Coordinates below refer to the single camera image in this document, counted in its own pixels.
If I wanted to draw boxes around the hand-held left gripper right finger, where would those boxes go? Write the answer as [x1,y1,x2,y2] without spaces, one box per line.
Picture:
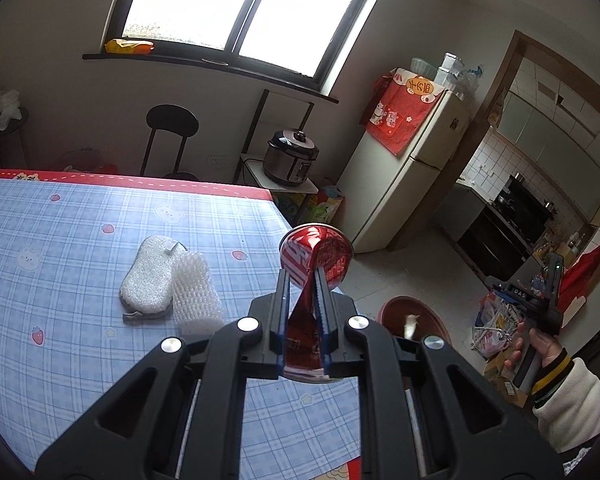
[314,266,566,480]

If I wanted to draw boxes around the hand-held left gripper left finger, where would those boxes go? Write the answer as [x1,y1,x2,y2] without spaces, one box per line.
[34,267,292,480]

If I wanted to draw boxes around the crushed red can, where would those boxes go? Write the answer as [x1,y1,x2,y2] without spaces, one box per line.
[278,222,353,385]

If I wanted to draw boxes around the dark red trash bin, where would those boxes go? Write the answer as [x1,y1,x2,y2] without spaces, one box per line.
[380,296,451,348]

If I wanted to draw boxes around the person's right forearm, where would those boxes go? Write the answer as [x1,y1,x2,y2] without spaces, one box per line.
[530,347,600,456]

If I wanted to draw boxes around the person's right hand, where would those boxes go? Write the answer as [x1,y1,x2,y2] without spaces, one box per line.
[504,320,566,391]

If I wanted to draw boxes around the red cloth bag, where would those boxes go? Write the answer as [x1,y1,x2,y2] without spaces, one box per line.
[562,237,600,321]

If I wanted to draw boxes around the plastic bag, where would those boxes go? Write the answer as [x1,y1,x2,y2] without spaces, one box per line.
[472,292,523,358]

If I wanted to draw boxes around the black kitchen stove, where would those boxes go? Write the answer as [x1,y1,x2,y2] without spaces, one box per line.
[455,175,553,281]

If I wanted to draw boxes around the white foam net sleeve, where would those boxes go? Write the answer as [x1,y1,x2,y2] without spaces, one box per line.
[171,252,226,336]

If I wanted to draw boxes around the cardboard box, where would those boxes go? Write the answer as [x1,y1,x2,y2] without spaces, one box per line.
[485,357,531,408]

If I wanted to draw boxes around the colourful box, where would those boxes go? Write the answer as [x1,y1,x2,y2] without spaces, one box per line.
[275,187,343,226]

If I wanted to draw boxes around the white sponge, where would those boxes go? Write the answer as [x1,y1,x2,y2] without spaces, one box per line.
[119,235,191,325]

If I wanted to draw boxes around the small white table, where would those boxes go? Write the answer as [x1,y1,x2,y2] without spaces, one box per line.
[240,154,319,211]

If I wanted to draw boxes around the cream refrigerator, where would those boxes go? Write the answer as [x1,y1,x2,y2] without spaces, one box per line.
[337,67,473,254]

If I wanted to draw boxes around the black pressure cooker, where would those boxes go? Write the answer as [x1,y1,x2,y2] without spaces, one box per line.
[262,129,320,187]

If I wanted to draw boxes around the red printed cloth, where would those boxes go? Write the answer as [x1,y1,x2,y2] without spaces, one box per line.
[359,69,448,156]

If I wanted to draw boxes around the black stool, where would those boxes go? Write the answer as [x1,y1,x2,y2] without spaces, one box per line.
[139,105,201,182]

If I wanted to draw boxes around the clear plastic container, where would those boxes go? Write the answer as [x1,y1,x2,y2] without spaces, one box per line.
[410,52,483,98]

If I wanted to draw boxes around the yellow packet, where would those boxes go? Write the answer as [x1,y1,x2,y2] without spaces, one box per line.
[105,38,155,56]

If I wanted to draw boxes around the window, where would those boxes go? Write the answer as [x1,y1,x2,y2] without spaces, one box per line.
[107,0,398,88]

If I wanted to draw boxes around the white cloth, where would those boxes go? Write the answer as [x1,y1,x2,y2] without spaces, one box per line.
[0,90,21,131]

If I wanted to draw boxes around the grey wall cabinets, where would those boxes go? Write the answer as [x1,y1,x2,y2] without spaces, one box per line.
[497,90,600,216]

